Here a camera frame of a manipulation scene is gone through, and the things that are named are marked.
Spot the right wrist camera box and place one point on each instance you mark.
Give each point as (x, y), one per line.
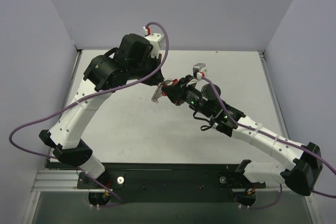
(199, 71)

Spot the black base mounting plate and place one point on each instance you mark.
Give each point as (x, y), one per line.
(177, 183)

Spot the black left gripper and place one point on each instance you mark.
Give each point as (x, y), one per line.
(154, 70)

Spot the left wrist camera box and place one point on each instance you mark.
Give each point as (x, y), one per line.
(157, 41)

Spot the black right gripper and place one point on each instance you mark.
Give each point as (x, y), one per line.
(178, 92)

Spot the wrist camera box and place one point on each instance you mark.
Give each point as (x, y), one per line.
(157, 41)
(199, 71)

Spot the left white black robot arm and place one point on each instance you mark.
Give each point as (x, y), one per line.
(135, 58)

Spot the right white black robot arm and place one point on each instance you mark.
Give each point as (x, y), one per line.
(296, 165)

